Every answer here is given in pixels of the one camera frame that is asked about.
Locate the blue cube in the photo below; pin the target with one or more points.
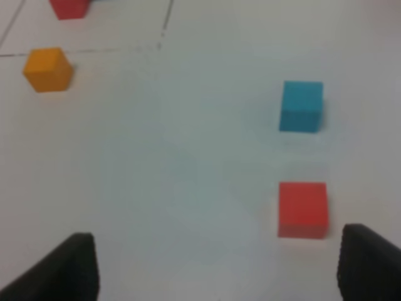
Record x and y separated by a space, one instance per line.
301 107

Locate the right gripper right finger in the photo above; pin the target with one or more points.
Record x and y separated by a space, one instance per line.
368 265

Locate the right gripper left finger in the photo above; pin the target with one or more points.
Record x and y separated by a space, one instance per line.
69 272

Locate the red template cube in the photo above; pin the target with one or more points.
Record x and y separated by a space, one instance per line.
70 9

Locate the orange cube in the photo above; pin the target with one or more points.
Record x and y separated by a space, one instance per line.
48 70

